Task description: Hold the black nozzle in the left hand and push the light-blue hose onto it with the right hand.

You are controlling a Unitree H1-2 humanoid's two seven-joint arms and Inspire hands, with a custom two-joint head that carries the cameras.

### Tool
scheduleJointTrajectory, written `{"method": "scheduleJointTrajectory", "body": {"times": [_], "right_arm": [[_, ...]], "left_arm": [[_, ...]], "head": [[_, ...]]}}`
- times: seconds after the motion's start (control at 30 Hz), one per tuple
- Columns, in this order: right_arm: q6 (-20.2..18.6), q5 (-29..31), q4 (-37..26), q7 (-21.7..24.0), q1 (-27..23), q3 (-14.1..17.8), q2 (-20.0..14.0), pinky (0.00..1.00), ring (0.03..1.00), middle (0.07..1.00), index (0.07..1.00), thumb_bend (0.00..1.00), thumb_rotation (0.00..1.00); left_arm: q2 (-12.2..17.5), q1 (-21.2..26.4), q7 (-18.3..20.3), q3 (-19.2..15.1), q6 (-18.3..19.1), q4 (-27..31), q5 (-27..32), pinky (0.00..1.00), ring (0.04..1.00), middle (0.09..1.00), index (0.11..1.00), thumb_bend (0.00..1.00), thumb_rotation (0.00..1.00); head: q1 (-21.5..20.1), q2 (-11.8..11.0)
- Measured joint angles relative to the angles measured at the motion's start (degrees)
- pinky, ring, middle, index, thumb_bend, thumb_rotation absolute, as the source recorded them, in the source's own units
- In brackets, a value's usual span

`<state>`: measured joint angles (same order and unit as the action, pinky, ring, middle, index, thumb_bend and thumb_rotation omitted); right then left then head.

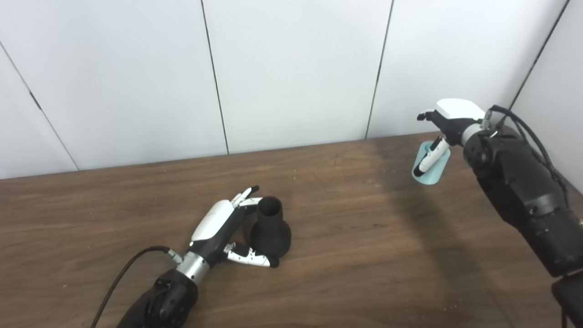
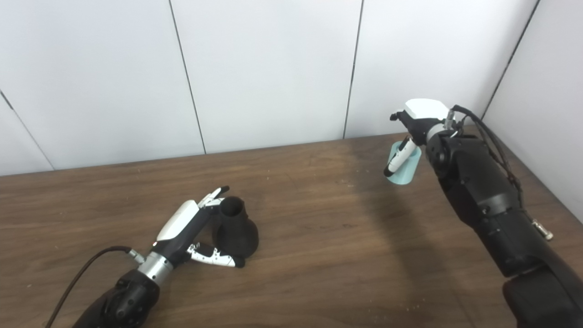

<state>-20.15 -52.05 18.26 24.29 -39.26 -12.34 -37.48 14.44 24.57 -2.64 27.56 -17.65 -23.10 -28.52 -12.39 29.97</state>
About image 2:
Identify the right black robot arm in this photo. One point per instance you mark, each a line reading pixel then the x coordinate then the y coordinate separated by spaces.
pixel 496 205

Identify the black funnel-shaped nozzle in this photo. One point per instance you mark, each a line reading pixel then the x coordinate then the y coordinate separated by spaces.
pixel 237 232

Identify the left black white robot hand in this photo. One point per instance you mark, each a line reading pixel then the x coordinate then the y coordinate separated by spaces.
pixel 182 228

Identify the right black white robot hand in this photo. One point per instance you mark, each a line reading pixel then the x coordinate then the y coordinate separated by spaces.
pixel 423 116

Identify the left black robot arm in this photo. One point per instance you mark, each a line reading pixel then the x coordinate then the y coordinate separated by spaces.
pixel 127 296

